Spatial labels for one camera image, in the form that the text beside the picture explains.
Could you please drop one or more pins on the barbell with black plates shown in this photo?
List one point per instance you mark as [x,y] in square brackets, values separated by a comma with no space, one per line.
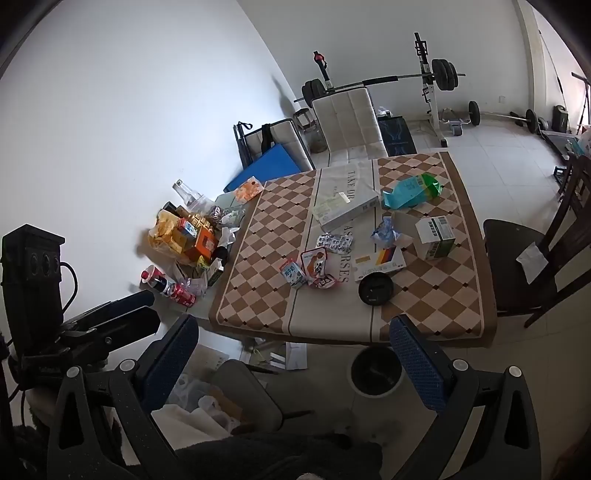
[445,74]

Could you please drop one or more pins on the white plastic bag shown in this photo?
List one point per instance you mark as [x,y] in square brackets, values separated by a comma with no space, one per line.
[184,415]

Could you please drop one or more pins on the white weight bench rack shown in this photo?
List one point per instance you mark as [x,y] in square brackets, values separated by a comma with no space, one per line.
[430,92]

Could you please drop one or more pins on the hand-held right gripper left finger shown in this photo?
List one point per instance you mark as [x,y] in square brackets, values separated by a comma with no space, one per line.
[168,355]

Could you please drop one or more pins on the gold textured bottle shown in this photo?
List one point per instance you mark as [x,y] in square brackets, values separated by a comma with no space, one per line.
[198,221]

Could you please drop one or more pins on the red drink can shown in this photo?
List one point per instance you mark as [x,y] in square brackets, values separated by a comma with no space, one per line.
[182,295]

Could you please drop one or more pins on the long white box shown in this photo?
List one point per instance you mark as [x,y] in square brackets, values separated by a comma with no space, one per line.
[358,207]

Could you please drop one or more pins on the black case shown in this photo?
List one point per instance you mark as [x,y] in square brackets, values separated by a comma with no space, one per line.
[562,120]

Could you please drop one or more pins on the silver foil blister pack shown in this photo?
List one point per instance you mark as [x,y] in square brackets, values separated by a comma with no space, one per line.
[334,242]

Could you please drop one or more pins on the red white snack packet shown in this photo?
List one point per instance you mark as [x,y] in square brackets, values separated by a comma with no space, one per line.
[314,263]

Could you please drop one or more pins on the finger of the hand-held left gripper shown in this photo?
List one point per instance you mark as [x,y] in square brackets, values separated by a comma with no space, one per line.
[138,323]
[134,300]

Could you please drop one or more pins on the red flat wrapper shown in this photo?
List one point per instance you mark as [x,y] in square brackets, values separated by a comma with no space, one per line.
[325,281]

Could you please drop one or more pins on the small blue white pouch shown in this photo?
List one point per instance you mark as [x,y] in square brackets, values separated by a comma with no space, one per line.
[292,274]

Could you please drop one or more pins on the brown small stool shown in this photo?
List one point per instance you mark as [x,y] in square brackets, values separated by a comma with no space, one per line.
[304,115]

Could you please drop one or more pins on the orange snack packet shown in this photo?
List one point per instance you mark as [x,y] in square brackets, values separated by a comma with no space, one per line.
[249,189]

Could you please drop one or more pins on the teal green snack bag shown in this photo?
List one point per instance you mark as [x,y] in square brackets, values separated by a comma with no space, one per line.
[406,191]

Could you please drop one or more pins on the dark wooden chair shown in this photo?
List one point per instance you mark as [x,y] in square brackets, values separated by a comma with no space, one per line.
[503,258]

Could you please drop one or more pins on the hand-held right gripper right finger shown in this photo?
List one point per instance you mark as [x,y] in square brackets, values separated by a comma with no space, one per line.
[415,364]

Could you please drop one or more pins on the black trash bin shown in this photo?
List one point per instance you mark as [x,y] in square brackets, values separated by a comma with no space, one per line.
[376,374]

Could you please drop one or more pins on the grey chair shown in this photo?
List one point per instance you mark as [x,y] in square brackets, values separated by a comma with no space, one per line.
[244,392]

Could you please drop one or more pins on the orange box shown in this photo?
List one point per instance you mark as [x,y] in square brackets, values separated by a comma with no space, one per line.
[203,244]

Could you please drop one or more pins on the beige padded chair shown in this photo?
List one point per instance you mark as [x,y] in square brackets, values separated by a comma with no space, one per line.
[346,120]

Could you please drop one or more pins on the white paper sheet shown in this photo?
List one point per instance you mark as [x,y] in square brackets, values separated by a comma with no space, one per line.
[533,261]

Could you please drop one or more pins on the white paper leaflet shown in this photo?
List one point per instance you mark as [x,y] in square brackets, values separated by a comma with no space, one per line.
[295,357]

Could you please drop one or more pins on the cola bottle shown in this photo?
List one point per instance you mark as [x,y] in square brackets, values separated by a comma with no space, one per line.
[154,279]

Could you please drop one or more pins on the black patterned mat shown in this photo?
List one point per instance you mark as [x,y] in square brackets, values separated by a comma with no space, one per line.
[397,136]

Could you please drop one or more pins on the black beige folding chair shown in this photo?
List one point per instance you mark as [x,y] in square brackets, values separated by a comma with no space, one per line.
[286,131]

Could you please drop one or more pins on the blue crumpled wrapper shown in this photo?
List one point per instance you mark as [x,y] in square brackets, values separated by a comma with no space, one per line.
[384,233]

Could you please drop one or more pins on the clear glass bottle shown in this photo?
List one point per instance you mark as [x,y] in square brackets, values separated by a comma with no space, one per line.
[184,194]

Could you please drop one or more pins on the short barbell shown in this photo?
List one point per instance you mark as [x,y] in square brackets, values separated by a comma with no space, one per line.
[474,113]

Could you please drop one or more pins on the checkered tablecloth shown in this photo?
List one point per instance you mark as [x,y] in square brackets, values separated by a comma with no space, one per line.
[258,258]

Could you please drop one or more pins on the black round lid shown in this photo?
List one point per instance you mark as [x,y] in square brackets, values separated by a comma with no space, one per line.
[376,288]

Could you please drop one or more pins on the white green carton box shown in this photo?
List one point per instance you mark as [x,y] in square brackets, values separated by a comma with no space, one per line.
[431,230]

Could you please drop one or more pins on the blue mat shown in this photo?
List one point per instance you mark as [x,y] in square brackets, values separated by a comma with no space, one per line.
[272,166]

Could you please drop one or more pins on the white box with coloured stripes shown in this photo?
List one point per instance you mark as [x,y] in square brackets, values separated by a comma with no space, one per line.
[369,265]

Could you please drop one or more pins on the flat cardboard piece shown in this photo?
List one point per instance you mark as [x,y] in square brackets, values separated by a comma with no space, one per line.
[207,362]

